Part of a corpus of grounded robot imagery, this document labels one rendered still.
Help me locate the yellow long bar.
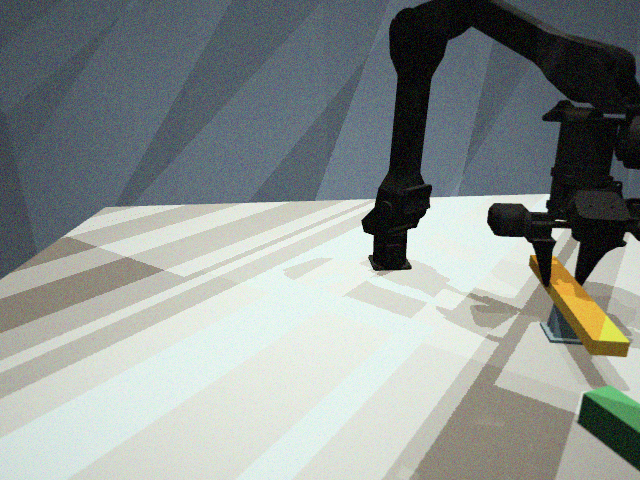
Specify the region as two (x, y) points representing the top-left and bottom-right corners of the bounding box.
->
(529, 255), (631, 357)

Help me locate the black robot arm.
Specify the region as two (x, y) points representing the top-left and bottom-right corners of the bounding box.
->
(361, 0), (640, 271)

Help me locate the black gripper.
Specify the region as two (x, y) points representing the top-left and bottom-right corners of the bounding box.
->
(487, 162), (627, 287)

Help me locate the green rectangular bar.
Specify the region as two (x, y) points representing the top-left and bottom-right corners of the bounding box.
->
(577, 385), (640, 471)

